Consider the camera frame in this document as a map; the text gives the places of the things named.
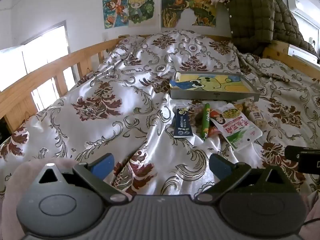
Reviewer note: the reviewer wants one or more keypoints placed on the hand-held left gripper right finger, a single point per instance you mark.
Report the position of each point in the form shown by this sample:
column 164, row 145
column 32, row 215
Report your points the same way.
column 220, row 166

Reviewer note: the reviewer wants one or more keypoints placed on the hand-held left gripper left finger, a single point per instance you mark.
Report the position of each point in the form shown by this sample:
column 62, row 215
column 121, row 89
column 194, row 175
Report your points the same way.
column 102, row 164

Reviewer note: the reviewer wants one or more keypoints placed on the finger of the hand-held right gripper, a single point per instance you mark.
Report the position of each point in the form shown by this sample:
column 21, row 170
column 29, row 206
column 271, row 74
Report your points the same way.
column 292, row 152

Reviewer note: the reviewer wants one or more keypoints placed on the orange-red snack packet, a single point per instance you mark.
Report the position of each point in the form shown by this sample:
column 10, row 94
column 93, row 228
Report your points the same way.
column 213, row 130

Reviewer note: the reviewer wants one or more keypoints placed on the white snack pouch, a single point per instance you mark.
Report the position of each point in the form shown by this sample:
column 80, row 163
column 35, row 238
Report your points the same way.
column 237, row 130

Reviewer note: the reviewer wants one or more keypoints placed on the green sausage stick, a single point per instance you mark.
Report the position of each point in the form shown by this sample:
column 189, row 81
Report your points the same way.
column 205, row 120

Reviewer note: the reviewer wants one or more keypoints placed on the clear bag of nuts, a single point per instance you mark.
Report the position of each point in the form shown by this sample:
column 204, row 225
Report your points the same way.
column 256, row 115

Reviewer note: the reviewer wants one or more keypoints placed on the dark blue snack packet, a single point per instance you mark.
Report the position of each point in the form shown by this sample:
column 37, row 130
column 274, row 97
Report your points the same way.
column 182, row 125

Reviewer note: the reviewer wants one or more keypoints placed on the grey tray with cartoon print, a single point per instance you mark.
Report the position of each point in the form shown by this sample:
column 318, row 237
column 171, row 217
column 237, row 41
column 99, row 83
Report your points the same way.
column 212, row 95

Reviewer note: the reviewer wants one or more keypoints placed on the olive quilted jacket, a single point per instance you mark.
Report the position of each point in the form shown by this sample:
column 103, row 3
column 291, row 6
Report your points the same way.
column 257, row 17

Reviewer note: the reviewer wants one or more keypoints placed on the white air conditioner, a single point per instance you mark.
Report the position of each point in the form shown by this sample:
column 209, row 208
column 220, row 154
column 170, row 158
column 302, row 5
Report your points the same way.
column 305, row 7

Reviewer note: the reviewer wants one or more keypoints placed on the wooden bed frame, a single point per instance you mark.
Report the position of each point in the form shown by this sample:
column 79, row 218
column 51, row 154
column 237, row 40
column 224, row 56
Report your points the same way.
column 37, row 80

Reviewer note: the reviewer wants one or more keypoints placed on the cartoon figure wall poster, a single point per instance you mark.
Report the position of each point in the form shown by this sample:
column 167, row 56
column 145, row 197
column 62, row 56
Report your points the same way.
column 137, row 7

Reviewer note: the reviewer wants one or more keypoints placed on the yellow floral wall poster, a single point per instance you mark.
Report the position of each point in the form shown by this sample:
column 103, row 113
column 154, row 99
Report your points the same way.
column 180, row 10

